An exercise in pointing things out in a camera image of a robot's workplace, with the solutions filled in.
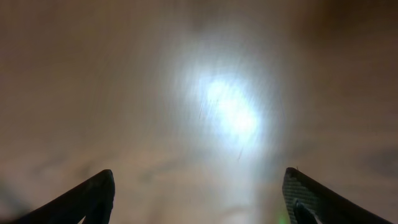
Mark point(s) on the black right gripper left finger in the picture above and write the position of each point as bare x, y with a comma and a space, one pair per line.
90, 202

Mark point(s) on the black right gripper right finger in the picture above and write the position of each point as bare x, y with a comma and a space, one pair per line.
308, 201

